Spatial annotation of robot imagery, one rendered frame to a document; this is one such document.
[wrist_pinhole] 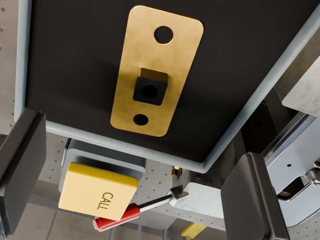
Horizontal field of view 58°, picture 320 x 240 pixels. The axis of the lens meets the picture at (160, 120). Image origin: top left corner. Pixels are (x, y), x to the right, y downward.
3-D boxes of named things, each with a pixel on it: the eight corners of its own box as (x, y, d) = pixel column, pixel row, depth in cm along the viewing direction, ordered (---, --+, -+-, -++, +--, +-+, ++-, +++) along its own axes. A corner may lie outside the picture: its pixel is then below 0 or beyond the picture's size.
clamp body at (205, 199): (205, 87, 73) (223, 219, 46) (161, 72, 71) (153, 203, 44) (218, 64, 69) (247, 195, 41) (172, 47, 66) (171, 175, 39)
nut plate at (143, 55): (164, 135, 20) (164, 147, 19) (109, 124, 19) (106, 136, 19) (206, 19, 14) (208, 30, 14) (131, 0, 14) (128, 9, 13)
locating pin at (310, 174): (310, 170, 49) (319, 190, 46) (300, 167, 48) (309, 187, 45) (318, 163, 48) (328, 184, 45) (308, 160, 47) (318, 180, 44)
